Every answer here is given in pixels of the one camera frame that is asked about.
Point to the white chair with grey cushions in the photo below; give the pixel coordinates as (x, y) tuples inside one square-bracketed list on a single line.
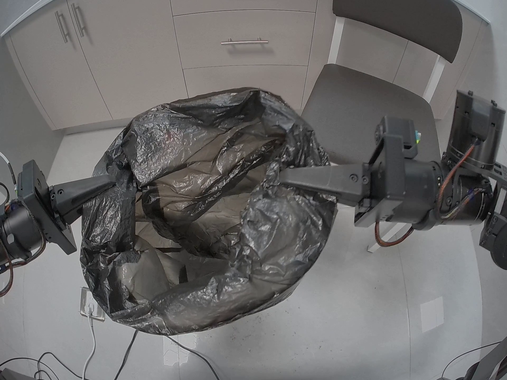
[(396, 14)]

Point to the black plastic bag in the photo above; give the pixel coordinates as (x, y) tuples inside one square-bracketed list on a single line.
[(198, 172)]

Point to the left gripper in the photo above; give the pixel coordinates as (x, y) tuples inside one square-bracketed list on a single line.
[(27, 232)]

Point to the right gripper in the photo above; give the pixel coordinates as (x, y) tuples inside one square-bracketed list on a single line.
[(420, 188)]

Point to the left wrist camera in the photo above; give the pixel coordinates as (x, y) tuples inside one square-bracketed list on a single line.
[(33, 176)]

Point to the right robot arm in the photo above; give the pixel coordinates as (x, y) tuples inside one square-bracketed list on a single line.
[(475, 133)]

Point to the beige cabinet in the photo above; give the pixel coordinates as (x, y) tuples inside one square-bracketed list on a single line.
[(119, 54)]

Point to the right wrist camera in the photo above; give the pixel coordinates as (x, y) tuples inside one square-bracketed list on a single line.
[(396, 131)]

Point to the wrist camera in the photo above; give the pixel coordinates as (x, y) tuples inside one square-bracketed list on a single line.
[(33, 176), (396, 131)]

